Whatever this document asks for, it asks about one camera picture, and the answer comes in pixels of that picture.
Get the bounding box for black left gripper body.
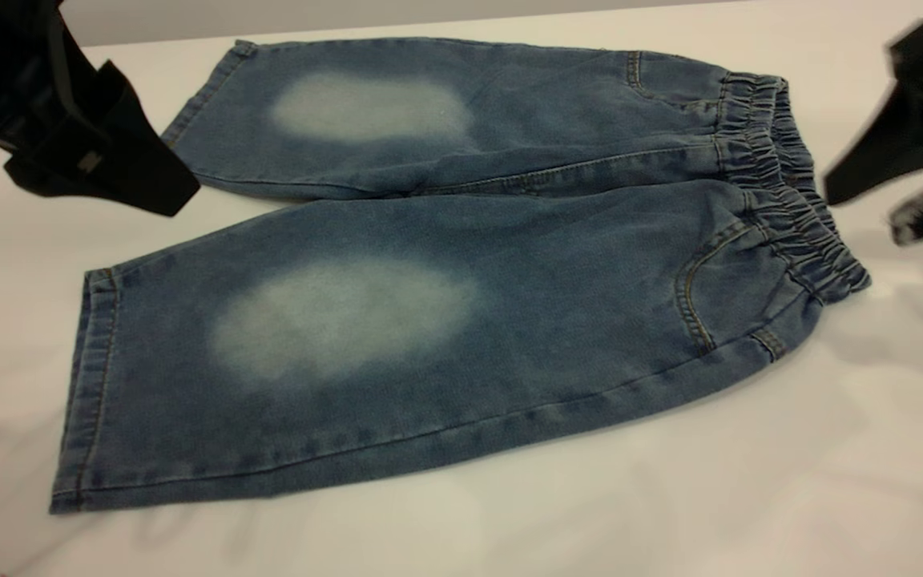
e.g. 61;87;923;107
0;0;110;161

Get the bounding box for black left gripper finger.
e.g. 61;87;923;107
5;152;190;217
101;63;201;205

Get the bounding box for blue denim pants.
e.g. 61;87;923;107
49;36;873;515

